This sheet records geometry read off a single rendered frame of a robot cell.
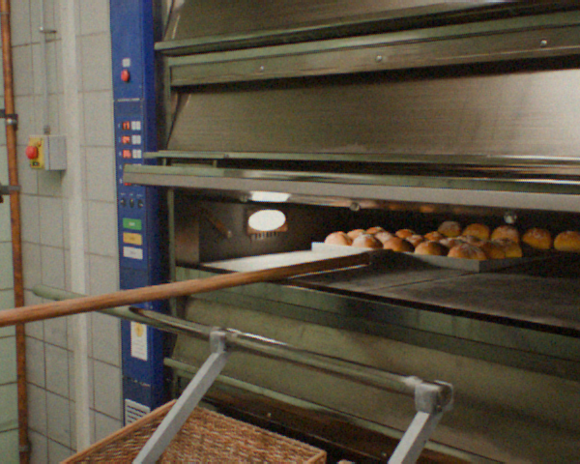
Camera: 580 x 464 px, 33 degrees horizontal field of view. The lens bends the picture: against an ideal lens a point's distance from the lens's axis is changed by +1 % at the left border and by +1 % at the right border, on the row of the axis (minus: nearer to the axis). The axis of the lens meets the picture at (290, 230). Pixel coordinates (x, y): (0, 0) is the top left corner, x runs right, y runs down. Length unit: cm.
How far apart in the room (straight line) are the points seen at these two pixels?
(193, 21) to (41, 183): 94
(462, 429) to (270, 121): 79
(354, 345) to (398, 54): 60
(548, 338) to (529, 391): 12
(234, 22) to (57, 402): 143
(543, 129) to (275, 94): 73
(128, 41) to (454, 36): 105
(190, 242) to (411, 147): 86
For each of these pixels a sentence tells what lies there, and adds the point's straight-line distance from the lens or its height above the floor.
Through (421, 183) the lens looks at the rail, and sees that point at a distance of 163.
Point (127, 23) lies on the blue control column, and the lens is 257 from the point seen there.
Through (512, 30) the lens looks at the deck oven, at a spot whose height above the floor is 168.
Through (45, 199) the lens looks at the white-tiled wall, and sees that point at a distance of 307.
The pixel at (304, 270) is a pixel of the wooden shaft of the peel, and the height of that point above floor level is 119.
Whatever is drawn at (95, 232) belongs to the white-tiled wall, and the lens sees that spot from 281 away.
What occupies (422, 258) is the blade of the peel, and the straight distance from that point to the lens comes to 243.
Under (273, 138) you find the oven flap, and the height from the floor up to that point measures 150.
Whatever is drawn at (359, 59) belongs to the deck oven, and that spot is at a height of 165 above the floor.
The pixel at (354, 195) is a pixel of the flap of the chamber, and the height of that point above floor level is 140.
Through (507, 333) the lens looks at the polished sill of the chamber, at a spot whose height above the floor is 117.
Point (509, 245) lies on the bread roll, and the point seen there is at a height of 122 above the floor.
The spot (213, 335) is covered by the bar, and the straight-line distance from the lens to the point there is 170.
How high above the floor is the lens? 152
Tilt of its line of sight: 6 degrees down
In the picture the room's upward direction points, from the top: 1 degrees counter-clockwise
